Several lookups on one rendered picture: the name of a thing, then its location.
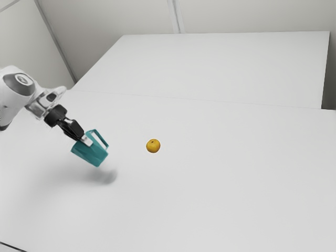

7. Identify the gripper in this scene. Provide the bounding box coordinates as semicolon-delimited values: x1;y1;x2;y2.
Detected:
44;104;95;147

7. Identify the teal faceted mug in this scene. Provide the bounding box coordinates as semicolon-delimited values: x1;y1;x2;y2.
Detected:
70;129;110;167

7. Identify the yellow round fruit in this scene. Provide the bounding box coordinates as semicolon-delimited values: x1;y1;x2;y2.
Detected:
145;139;161;154

